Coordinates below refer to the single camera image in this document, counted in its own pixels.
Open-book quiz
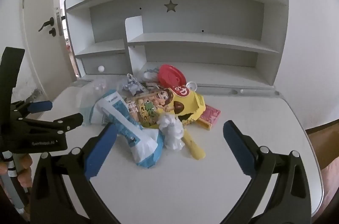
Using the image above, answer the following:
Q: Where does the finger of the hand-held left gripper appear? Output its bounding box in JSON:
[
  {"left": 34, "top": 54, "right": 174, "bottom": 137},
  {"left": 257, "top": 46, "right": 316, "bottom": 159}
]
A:
[
  {"left": 18, "top": 113, "right": 84, "bottom": 138},
  {"left": 12, "top": 100, "right": 53, "bottom": 118}
]

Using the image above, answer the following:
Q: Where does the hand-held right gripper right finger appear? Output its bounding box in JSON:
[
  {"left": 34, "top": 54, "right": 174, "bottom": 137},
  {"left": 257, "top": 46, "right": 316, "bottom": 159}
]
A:
[{"left": 223, "top": 120, "right": 311, "bottom": 224}]

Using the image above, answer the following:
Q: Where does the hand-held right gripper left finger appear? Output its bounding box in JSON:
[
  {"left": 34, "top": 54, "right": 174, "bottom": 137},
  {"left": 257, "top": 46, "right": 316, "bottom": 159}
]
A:
[{"left": 30, "top": 123, "right": 119, "bottom": 224}]

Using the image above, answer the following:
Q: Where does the clear plastic bag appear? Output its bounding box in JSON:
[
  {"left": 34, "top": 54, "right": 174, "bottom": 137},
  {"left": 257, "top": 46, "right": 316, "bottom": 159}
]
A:
[{"left": 77, "top": 78, "right": 128, "bottom": 124}]

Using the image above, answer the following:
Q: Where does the blue white packaging bag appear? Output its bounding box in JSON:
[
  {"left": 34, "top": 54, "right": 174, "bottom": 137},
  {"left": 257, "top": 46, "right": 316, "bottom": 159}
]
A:
[{"left": 90, "top": 90, "right": 163, "bottom": 169}]

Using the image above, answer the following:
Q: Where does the yellow plastic stick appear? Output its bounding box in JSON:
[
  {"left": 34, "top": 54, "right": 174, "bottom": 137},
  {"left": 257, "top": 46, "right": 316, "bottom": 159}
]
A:
[{"left": 183, "top": 130, "right": 206, "bottom": 160}]

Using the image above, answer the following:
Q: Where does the pink box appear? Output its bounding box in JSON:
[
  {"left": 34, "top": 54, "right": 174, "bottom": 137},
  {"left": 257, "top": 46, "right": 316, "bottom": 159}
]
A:
[{"left": 196, "top": 104, "right": 221, "bottom": 131}]

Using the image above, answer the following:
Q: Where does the yellow snack bag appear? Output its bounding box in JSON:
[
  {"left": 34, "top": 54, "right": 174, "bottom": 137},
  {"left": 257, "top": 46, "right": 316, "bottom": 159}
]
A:
[{"left": 163, "top": 83, "right": 206, "bottom": 126}]

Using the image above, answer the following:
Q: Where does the cartoon printed snack packet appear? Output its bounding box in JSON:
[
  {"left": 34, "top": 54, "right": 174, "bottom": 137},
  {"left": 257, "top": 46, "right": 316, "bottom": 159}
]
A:
[{"left": 127, "top": 89, "right": 175, "bottom": 129}]

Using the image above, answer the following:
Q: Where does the white tissue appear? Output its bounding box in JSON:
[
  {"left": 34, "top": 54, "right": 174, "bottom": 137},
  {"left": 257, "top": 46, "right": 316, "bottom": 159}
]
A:
[{"left": 157, "top": 115, "right": 185, "bottom": 151}]

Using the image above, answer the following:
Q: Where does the printed paper ball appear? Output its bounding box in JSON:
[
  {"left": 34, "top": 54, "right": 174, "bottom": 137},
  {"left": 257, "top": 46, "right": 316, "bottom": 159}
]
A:
[{"left": 123, "top": 73, "right": 149, "bottom": 96}]

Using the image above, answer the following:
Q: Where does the white wrapper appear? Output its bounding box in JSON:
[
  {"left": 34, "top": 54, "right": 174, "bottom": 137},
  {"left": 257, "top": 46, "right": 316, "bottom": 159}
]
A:
[{"left": 139, "top": 67, "right": 161, "bottom": 83}]

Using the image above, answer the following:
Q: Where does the red plastic lid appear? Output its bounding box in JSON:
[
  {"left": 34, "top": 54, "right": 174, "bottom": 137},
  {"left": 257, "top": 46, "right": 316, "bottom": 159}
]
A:
[{"left": 158, "top": 64, "right": 188, "bottom": 89}]

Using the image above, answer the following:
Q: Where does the person's left hand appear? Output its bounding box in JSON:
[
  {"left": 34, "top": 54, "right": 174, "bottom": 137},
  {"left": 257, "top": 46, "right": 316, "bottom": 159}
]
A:
[{"left": 0, "top": 154, "right": 33, "bottom": 187}]

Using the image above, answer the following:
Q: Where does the grey desk pen tray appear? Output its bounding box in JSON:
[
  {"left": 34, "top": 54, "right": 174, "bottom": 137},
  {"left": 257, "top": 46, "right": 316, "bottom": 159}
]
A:
[{"left": 197, "top": 83, "right": 280, "bottom": 98}]

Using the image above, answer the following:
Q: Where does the grey drawer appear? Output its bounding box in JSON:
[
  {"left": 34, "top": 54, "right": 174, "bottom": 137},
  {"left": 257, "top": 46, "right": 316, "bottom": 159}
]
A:
[{"left": 81, "top": 54, "right": 130, "bottom": 75}]

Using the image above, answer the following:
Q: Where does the person's leg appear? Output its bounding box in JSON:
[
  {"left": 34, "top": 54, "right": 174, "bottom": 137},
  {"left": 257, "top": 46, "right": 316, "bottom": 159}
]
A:
[{"left": 319, "top": 160, "right": 339, "bottom": 214}]

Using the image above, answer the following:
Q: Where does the white grey desk hutch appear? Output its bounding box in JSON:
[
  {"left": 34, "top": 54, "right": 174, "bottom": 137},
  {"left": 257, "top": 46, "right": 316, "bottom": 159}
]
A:
[{"left": 64, "top": 0, "right": 289, "bottom": 97}]

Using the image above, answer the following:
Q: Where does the black door handle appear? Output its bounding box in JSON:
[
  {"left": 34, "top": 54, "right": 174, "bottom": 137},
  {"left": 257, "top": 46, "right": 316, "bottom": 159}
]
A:
[{"left": 38, "top": 17, "right": 55, "bottom": 32}]

